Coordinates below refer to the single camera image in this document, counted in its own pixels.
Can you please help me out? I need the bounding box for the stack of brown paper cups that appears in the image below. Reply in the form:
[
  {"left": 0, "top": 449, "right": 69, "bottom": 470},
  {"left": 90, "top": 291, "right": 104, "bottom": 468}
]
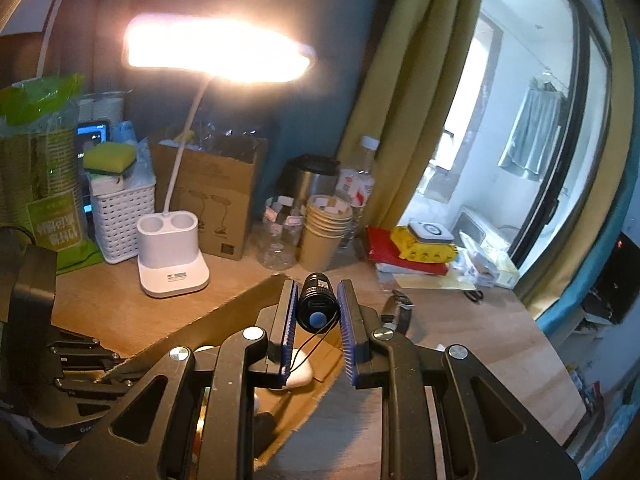
[{"left": 298, "top": 194, "right": 354, "bottom": 272}]

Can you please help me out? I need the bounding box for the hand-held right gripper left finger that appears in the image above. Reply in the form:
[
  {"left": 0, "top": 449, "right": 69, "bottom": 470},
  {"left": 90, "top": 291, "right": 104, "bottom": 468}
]
[{"left": 52, "top": 280, "right": 301, "bottom": 480}]

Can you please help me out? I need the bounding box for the white plastic basket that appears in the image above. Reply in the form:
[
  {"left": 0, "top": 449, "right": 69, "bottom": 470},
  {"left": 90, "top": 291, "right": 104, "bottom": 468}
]
[{"left": 89, "top": 179, "right": 157, "bottom": 265}]

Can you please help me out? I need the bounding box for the yellow curtain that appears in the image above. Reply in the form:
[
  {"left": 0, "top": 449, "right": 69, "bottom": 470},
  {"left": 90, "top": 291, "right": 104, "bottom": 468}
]
[{"left": 334, "top": 0, "right": 489, "bottom": 222}]

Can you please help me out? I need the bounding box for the black window frame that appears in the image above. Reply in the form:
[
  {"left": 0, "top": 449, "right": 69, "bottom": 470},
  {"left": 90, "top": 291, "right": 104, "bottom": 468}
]
[{"left": 507, "top": 0, "right": 613, "bottom": 281}]

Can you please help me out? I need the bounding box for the green paper cup package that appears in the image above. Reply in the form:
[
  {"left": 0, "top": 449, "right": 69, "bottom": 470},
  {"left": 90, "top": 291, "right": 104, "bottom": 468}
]
[{"left": 0, "top": 73, "right": 104, "bottom": 276}]

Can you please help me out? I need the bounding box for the teal curtain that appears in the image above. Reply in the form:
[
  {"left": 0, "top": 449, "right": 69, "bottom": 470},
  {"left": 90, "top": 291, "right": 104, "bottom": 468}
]
[{"left": 527, "top": 0, "right": 640, "bottom": 338}]

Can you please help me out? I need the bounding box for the hanging grey garment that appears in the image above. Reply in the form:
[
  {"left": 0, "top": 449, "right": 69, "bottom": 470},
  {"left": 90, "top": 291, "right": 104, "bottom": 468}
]
[{"left": 497, "top": 76, "right": 564, "bottom": 181}]

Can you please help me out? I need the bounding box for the yellow green sponge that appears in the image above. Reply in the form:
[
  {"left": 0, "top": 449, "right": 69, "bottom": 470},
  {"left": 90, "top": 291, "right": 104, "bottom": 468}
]
[{"left": 82, "top": 142, "right": 137, "bottom": 175}]

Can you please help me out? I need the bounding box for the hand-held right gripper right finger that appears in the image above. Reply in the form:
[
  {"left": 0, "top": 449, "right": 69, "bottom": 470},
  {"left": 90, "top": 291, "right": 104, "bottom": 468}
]
[{"left": 337, "top": 280, "right": 583, "bottom": 480}]

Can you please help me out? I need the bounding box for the white earbuds case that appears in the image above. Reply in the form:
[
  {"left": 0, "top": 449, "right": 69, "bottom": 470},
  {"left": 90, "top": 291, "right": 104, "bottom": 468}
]
[{"left": 289, "top": 347, "right": 314, "bottom": 389}]

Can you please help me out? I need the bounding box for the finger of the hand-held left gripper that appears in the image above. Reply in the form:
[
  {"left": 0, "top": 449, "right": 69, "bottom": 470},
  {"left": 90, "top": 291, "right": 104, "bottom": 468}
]
[
  {"left": 51, "top": 374, "right": 147, "bottom": 404},
  {"left": 46, "top": 336, "right": 127, "bottom": 362}
]

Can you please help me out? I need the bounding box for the black flashlight with lanyard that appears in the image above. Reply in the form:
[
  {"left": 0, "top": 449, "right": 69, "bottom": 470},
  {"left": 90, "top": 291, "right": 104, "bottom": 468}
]
[{"left": 289, "top": 271, "right": 342, "bottom": 379}]

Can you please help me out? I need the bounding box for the brown lamp packaging box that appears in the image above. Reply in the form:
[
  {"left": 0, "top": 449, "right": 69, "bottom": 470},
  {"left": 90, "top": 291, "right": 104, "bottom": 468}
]
[{"left": 148, "top": 135, "right": 269, "bottom": 262}]

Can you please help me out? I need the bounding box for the black monitor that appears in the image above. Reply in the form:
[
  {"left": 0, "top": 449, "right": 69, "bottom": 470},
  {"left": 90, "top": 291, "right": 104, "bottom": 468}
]
[{"left": 581, "top": 232, "right": 640, "bottom": 327}]

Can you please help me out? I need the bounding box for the red packet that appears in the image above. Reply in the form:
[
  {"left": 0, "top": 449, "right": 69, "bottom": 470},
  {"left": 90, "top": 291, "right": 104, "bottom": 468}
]
[{"left": 366, "top": 225, "right": 449, "bottom": 277}]

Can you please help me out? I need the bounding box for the grey power bank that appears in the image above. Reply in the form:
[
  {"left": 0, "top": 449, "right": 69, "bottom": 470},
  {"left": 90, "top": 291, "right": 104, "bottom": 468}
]
[{"left": 407, "top": 220, "right": 455, "bottom": 244}]

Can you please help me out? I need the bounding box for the white desk lamp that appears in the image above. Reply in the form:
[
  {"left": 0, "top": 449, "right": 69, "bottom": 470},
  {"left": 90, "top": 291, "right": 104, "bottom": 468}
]
[{"left": 122, "top": 14, "right": 319, "bottom": 299}]

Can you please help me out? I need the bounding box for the small blue screen device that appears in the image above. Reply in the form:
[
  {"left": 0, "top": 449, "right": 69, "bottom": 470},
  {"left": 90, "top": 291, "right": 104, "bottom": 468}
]
[{"left": 76, "top": 119, "right": 112, "bottom": 162}]

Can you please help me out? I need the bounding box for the brown cardboard box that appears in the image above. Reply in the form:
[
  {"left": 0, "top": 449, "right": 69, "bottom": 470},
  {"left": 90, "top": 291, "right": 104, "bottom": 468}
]
[{"left": 100, "top": 272, "right": 352, "bottom": 467}]

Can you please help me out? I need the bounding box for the yellow wipes packet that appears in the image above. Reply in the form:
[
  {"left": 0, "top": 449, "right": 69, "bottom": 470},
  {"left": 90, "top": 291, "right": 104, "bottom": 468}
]
[{"left": 389, "top": 225, "right": 460, "bottom": 264}]

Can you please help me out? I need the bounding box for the stainless steel kettle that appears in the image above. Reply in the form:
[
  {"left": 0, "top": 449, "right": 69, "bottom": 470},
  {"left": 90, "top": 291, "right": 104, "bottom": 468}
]
[{"left": 277, "top": 156, "right": 342, "bottom": 211}]

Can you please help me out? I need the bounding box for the clear plastic water bottle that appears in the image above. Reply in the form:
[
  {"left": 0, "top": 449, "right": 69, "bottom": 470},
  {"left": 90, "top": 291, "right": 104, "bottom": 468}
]
[{"left": 336, "top": 136, "right": 379, "bottom": 252}]

